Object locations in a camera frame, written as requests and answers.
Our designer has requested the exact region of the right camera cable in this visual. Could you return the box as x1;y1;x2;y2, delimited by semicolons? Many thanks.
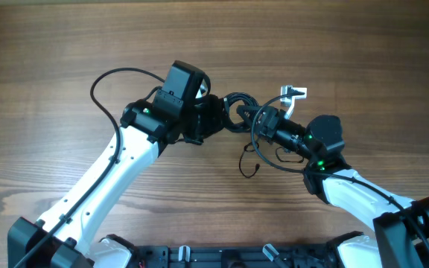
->
250;91;429;268

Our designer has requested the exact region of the left camera cable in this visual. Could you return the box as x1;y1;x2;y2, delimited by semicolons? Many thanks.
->
13;67;167;268

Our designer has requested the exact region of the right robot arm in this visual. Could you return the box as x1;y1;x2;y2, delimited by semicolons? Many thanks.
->
237;106;429;267

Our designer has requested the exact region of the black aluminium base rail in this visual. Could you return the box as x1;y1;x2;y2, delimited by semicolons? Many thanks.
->
128;243;338;268

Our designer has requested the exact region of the camera cable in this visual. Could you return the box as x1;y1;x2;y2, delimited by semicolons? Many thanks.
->
13;67;167;268
250;91;429;268

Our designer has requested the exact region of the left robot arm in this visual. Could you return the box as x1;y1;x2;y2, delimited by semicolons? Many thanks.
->
7;60;217;267

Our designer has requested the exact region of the black cable bundle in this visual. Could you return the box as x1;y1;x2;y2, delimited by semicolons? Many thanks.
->
221;92;261;134

